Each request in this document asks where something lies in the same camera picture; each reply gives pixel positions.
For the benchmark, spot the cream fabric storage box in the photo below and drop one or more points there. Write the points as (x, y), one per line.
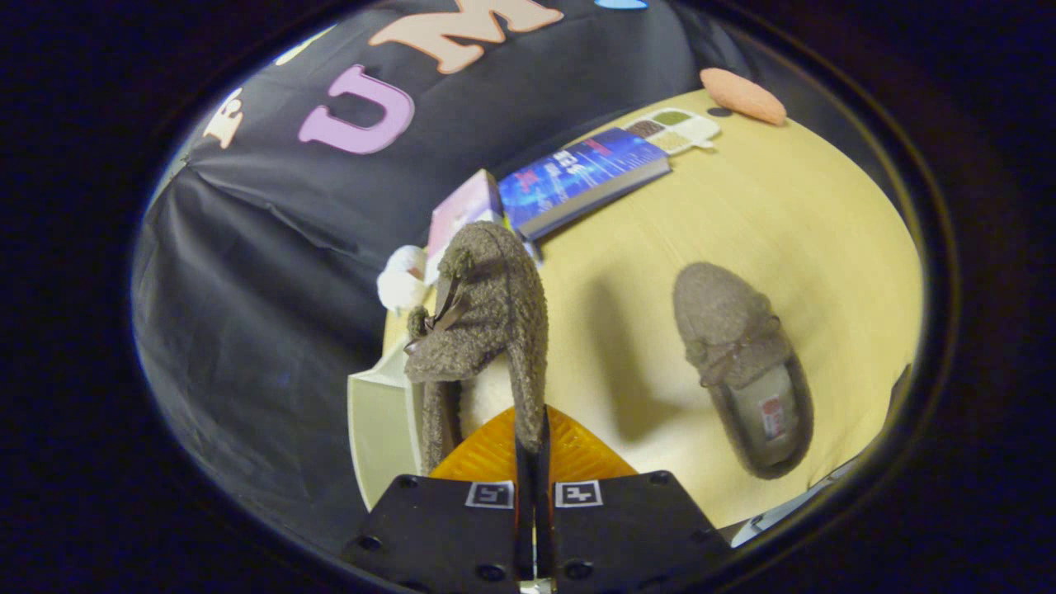
(379, 429)

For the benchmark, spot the black backdrop cloth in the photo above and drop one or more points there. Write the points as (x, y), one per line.
(247, 289)

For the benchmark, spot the orange round sponge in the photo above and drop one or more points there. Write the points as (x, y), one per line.
(742, 95)

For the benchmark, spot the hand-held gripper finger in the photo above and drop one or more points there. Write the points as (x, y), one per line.
(525, 528)
(542, 528)

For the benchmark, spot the blue cover book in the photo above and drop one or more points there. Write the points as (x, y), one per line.
(577, 169)

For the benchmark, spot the brown fuzzy shoe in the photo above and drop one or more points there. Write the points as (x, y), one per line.
(503, 305)
(726, 322)

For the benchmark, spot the white divided grain tray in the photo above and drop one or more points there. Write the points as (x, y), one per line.
(689, 128)

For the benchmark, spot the white plush toy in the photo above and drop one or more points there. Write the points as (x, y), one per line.
(400, 285)

